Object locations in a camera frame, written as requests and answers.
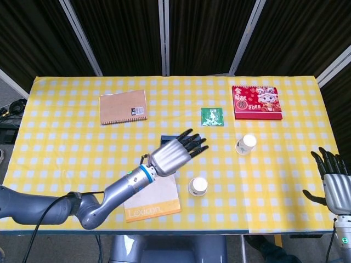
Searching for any black equipment box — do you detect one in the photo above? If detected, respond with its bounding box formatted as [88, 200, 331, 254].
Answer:
[0, 123, 20, 144]

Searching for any dark ribbed partition panel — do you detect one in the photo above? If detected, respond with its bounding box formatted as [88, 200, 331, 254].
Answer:
[0, 0, 101, 91]
[237, 0, 351, 83]
[70, 0, 165, 77]
[168, 0, 258, 76]

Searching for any green cable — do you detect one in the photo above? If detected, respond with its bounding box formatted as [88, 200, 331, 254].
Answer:
[94, 235, 101, 263]

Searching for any red desk calendar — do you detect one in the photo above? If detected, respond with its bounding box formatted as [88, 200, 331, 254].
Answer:
[231, 85, 284, 121]

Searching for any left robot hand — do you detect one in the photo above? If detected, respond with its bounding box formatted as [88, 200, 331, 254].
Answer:
[150, 128, 210, 178]

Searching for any white paper cup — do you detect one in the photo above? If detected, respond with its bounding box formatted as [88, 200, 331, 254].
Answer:
[188, 177, 208, 196]
[235, 134, 258, 156]

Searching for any black bulky object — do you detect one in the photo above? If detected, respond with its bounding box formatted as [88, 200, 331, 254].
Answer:
[244, 235, 300, 263]

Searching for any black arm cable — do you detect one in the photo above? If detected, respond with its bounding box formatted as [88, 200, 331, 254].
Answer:
[32, 191, 106, 236]
[325, 218, 338, 263]

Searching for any white partition post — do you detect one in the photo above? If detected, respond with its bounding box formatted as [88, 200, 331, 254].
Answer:
[316, 56, 351, 88]
[59, 0, 104, 77]
[229, 0, 271, 76]
[0, 68, 30, 99]
[158, 0, 171, 77]

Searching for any black cable bundle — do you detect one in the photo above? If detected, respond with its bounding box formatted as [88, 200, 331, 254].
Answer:
[0, 98, 28, 119]

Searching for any yellow checkered tablecloth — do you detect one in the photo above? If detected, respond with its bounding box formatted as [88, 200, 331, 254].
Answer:
[0, 76, 351, 235]

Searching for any dark blue long box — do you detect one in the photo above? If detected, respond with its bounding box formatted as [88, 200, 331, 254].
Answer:
[160, 134, 202, 151]

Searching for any white yellow Lexicon book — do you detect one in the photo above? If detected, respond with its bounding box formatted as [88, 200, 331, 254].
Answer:
[123, 174, 182, 223]

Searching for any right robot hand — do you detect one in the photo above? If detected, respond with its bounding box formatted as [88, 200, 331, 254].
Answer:
[302, 147, 351, 216]

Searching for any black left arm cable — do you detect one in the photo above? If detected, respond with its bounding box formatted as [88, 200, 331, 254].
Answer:
[32, 191, 106, 236]

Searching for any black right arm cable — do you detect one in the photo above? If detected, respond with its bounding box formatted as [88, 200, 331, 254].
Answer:
[325, 218, 338, 263]

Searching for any green foil packet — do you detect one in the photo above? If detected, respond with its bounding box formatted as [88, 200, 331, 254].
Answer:
[200, 107, 225, 128]

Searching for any brown spiral notebook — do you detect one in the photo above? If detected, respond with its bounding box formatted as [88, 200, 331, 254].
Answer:
[99, 89, 149, 126]

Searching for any grey robot torso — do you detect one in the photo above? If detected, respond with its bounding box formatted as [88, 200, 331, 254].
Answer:
[109, 235, 228, 263]

